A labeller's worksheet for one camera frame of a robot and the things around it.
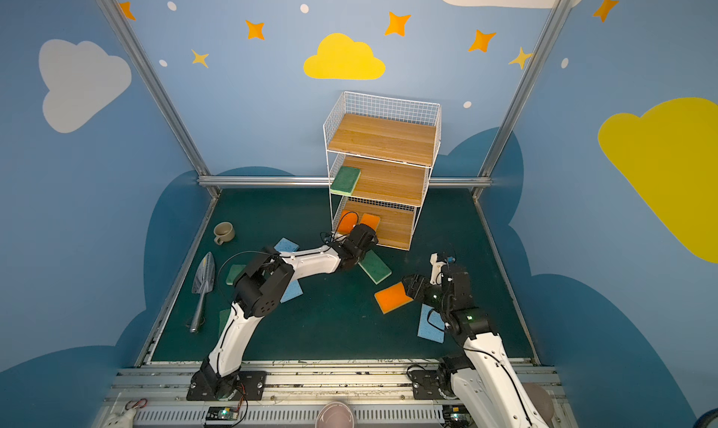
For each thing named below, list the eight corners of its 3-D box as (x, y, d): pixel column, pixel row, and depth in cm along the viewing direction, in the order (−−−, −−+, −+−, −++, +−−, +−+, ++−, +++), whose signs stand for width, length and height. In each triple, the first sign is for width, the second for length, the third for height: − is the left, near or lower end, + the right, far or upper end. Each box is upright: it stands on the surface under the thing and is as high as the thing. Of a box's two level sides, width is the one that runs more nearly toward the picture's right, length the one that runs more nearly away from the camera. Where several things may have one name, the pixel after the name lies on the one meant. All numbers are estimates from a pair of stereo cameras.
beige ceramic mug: (218, 246, 105) (213, 239, 101) (218, 231, 110) (213, 223, 106) (236, 242, 106) (231, 234, 103) (235, 227, 111) (230, 219, 107)
